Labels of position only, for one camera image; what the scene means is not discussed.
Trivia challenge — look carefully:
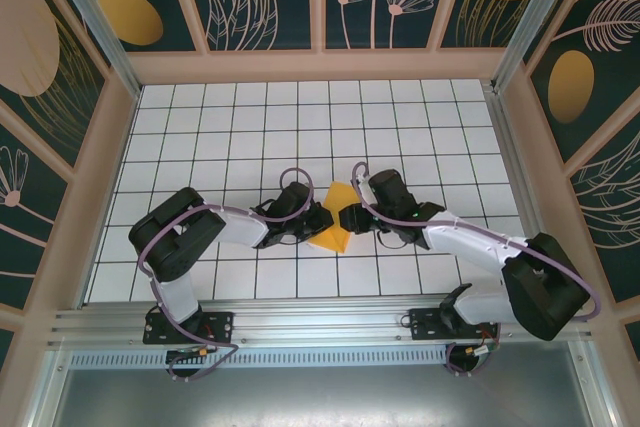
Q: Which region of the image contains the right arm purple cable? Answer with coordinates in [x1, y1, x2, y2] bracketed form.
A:
[351, 161, 602, 378]

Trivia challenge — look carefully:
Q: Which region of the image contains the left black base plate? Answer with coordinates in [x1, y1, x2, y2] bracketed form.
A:
[143, 310, 236, 346]

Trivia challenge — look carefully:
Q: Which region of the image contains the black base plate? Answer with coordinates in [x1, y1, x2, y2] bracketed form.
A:
[143, 310, 236, 346]
[408, 306, 501, 341]

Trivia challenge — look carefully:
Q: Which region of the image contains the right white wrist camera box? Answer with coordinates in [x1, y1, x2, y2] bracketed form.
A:
[354, 179, 375, 206]

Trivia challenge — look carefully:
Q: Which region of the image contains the aluminium frame profile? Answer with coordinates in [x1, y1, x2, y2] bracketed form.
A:
[22, 350, 71, 427]
[569, 339, 619, 427]

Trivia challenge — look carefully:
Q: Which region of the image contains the grey metal sheet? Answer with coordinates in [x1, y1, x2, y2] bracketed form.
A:
[49, 365, 596, 427]

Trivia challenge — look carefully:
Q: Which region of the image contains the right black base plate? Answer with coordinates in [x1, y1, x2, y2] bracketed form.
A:
[408, 306, 501, 341]

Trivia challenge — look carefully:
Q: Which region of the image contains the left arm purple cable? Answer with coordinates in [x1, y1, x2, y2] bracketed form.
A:
[138, 167, 317, 382]

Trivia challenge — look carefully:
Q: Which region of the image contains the orange square paper sheet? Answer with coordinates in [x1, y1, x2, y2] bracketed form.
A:
[307, 181, 359, 253]

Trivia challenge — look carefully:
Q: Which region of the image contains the slotted grey cable duct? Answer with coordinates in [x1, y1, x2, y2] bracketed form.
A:
[69, 345, 451, 371]

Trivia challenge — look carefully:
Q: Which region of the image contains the long aluminium mounting rail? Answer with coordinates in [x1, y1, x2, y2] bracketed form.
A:
[47, 296, 599, 348]

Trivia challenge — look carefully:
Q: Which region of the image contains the aluminium side rail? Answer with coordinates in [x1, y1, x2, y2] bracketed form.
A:
[482, 80, 569, 302]

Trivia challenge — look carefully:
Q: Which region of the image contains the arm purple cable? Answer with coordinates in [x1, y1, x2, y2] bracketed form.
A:
[138, 167, 317, 382]
[351, 161, 602, 378]

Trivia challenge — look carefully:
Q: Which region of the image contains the aluminium frame post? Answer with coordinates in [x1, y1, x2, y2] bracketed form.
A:
[490, 0, 601, 94]
[39, 0, 142, 99]

